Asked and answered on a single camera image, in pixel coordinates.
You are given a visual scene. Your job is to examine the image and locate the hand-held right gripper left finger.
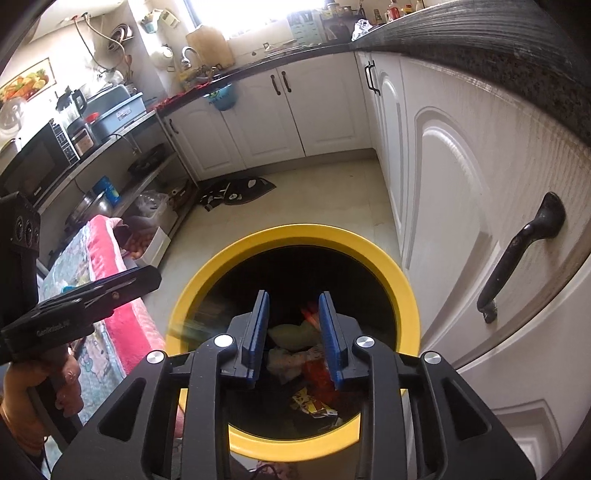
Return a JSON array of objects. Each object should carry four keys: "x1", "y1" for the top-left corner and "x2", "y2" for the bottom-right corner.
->
[{"x1": 51, "y1": 290, "x2": 271, "y2": 480}]

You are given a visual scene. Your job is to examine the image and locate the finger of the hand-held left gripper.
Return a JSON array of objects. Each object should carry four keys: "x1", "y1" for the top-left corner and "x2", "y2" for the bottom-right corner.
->
[
  {"x1": 39, "y1": 291, "x2": 148, "y2": 320},
  {"x1": 69, "y1": 267, "x2": 162, "y2": 301}
]

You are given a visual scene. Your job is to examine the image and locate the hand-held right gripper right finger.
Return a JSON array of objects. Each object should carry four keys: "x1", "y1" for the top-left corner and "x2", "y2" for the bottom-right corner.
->
[{"x1": 318, "y1": 291, "x2": 536, "y2": 480}]

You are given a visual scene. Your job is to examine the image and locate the red plastic bag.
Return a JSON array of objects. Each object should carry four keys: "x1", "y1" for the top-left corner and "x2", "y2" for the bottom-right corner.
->
[{"x1": 300, "y1": 305, "x2": 340, "y2": 404}]

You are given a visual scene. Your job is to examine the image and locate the white printed plastic packet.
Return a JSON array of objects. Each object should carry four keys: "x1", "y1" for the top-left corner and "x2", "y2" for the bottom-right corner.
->
[{"x1": 265, "y1": 346, "x2": 319, "y2": 384}]

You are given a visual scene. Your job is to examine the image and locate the dark yellow-green snack wrapper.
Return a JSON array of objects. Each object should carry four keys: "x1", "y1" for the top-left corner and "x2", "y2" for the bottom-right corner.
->
[{"x1": 291, "y1": 388, "x2": 340, "y2": 418}]

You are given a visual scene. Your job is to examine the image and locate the yellow rimmed black bin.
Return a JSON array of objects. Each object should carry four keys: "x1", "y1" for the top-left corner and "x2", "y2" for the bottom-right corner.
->
[{"x1": 165, "y1": 224, "x2": 422, "y2": 462}]

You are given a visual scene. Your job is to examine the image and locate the person's left forearm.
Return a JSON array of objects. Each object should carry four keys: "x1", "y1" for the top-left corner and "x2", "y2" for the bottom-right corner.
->
[{"x1": 0, "y1": 415, "x2": 51, "y2": 480}]

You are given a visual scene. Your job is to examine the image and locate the person's left hand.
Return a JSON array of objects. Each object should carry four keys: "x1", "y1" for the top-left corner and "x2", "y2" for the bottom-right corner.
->
[{"x1": 0, "y1": 355, "x2": 85, "y2": 439}]

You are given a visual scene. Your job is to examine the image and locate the white box of brown produce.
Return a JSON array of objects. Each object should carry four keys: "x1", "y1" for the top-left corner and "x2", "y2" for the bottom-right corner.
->
[{"x1": 122, "y1": 226, "x2": 171, "y2": 268}]

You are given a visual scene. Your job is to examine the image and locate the pink fleece blanket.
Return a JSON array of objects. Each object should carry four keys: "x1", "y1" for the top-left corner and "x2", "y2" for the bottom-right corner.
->
[{"x1": 88, "y1": 216, "x2": 167, "y2": 358}]

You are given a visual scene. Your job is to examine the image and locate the cartoon cat printed blanket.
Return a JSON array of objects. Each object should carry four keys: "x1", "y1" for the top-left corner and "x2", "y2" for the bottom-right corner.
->
[{"x1": 37, "y1": 222, "x2": 127, "y2": 425}]

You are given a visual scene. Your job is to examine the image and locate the clear plastic container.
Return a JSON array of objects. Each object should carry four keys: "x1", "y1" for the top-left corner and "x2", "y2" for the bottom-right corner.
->
[{"x1": 134, "y1": 191, "x2": 169, "y2": 217}]

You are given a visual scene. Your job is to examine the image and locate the steel cooking pot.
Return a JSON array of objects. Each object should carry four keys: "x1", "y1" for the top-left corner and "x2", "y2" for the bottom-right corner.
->
[{"x1": 69, "y1": 191, "x2": 114, "y2": 227}]

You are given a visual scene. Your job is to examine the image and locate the blue can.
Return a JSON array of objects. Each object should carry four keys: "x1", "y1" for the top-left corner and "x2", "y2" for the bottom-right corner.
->
[{"x1": 92, "y1": 175, "x2": 122, "y2": 204}]

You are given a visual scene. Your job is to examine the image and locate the black microwave oven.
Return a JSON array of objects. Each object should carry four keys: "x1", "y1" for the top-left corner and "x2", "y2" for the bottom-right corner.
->
[{"x1": 0, "y1": 119, "x2": 79, "y2": 199}]

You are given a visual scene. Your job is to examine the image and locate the black wok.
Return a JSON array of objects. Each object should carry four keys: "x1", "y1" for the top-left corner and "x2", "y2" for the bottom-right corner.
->
[{"x1": 128, "y1": 144, "x2": 167, "y2": 174}]

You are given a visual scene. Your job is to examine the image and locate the dustpan on floor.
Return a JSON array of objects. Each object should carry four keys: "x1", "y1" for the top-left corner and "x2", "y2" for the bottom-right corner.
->
[{"x1": 198, "y1": 176, "x2": 276, "y2": 212}]

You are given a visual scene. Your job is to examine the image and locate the metal shelf rack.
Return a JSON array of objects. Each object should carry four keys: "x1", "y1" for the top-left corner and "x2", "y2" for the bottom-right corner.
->
[{"x1": 28, "y1": 108, "x2": 199, "y2": 259}]

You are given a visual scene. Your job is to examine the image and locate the dark labelled jar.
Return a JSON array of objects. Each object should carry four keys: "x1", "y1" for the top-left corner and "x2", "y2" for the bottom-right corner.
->
[{"x1": 69, "y1": 121, "x2": 95, "y2": 155}]

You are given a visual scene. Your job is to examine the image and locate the white round plastic cover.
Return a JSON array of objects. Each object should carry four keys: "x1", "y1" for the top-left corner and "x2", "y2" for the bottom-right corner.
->
[{"x1": 0, "y1": 99, "x2": 26, "y2": 134}]

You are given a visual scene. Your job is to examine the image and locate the blue storage box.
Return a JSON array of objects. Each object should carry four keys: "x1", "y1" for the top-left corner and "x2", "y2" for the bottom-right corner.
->
[{"x1": 83, "y1": 84, "x2": 145, "y2": 139}]

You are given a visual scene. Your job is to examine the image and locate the black blender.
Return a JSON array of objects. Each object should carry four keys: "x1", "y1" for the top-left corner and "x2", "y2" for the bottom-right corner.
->
[{"x1": 56, "y1": 88, "x2": 86, "y2": 121}]

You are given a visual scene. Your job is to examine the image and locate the red patterned cloth strip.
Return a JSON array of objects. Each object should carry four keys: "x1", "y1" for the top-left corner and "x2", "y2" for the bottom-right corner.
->
[{"x1": 152, "y1": 78, "x2": 232, "y2": 112}]

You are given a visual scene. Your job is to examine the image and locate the blue hanging cabinet bin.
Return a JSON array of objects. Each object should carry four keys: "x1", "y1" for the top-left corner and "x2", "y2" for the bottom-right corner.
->
[{"x1": 203, "y1": 83, "x2": 238, "y2": 112}]

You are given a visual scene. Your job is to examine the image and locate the white kitchen cabinets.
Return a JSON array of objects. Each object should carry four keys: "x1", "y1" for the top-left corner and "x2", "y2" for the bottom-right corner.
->
[{"x1": 164, "y1": 46, "x2": 591, "y2": 480}]

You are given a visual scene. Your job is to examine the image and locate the white kettle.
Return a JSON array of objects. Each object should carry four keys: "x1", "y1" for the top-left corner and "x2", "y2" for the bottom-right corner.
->
[{"x1": 151, "y1": 44, "x2": 175, "y2": 70}]

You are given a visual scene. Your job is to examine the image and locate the wooden cutting board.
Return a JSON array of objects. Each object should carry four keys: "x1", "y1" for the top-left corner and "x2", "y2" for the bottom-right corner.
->
[{"x1": 186, "y1": 25, "x2": 235, "y2": 70}]

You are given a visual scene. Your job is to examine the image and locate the kitchen window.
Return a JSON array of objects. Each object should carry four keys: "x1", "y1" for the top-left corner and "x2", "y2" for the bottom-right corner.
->
[{"x1": 185, "y1": 0, "x2": 333, "y2": 38}]

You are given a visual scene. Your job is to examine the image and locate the pale blue drawer organizer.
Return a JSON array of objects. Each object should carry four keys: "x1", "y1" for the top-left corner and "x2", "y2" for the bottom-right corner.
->
[{"x1": 288, "y1": 9, "x2": 319, "y2": 40}]

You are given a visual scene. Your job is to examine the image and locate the black counter rack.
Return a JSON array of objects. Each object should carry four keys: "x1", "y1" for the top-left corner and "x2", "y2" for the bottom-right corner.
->
[{"x1": 321, "y1": 11, "x2": 349, "y2": 40}]

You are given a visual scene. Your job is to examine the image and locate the dark stone countertop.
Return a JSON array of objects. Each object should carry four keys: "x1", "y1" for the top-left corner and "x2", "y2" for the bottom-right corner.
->
[{"x1": 152, "y1": 0, "x2": 591, "y2": 153}]

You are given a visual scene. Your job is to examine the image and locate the black cable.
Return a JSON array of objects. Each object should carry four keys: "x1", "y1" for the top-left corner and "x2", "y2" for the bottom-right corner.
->
[{"x1": 249, "y1": 464, "x2": 287, "y2": 480}]

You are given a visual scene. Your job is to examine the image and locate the fruit wall poster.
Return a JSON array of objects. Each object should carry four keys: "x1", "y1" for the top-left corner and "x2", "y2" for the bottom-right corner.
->
[{"x1": 0, "y1": 58, "x2": 51, "y2": 102}]

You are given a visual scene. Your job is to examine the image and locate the black cabinet door handle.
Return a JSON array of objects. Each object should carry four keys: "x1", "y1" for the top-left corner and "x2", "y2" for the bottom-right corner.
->
[{"x1": 475, "y1": 191, "x2": 566, "y2": 324}]

